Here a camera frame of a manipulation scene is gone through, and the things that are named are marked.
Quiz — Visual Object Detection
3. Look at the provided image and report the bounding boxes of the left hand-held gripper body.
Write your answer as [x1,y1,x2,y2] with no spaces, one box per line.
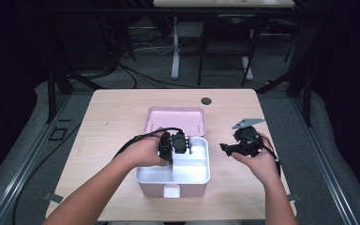
[157,130,193,160]

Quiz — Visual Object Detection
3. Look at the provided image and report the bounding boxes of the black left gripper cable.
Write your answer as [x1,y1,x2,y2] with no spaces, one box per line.
[11,124,186,225]

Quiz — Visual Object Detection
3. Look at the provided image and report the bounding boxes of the white plastic divided tray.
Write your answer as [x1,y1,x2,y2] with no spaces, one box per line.
[135,136,210,184]

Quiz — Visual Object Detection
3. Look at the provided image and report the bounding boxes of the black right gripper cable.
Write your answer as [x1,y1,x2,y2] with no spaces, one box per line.
[255,136,283,178]

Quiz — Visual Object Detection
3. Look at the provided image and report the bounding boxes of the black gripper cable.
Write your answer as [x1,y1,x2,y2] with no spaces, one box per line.
[255,136,283,178]
[11,124,186,225]

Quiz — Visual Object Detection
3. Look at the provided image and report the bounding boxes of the black chair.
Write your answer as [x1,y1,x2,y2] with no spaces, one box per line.
[197,13,265,88]

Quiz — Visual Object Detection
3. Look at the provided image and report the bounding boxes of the white-legged background desk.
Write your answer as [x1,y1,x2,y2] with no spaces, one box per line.
[153,0,295,81]

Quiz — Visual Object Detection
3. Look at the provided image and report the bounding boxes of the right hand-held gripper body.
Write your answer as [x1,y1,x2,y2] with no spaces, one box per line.
[231,116,265,158]

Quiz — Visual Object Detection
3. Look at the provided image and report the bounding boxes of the person's right hand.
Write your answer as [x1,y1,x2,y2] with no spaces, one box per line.
[232,133,281,188]

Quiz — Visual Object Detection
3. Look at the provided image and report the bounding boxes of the pink plastic storage box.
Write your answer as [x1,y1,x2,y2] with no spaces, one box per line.
[134,106,211,199]

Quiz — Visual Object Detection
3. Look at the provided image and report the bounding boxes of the black floor cables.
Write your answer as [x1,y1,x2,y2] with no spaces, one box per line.
[116,60,201,91]

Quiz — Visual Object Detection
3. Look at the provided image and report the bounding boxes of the person's left hand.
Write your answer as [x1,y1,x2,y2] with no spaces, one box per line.
[119,135,170,172]

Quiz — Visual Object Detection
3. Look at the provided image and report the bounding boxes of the black metal stand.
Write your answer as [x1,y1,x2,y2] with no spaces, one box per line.
[45,67,106,124]
[256,67,314,128]

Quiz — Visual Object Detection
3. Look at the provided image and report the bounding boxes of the grey tape strip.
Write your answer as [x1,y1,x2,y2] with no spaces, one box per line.
[288,192,303,203]
[42,192,64,203]

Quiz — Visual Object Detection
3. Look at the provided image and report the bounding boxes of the aluminium floor rail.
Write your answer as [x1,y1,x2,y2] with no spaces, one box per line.
[0,93,73,225]
[290,96,360,225]

